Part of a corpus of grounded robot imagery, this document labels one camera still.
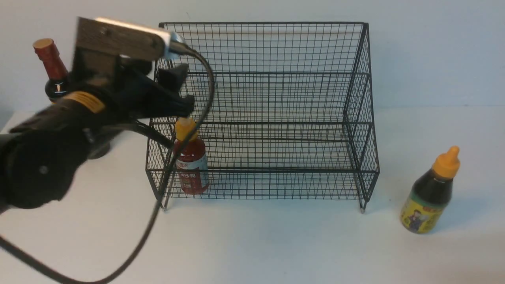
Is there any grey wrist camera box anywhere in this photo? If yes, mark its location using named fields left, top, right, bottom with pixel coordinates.
left=75, top=17, right=185, bottom=62

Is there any dark sauce bottle yellow label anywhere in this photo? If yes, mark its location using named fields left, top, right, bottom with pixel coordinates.
left=400, top=146, right=460, bottom=234

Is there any black wire mesh shelf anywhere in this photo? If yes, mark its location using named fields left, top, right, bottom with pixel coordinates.
left=146, top=22, right=380, bottom=213

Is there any red ketchup squeeze bottle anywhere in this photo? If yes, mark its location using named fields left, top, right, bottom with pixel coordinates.
left=173, top=118, right=210, bottom=196

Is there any black camera cable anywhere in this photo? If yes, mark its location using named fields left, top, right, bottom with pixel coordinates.
left=0, top=41, right=215, bottom=284

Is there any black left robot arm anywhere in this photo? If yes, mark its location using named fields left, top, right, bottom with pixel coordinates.
left=1, top=56, right=194, bottom=212

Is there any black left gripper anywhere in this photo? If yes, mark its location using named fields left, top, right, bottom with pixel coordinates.
left=71, top=51, right=195, bottom=127

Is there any tall soy sauce bottle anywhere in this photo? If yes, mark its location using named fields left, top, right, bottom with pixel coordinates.
left=33, top=38, right=111, bottom=160

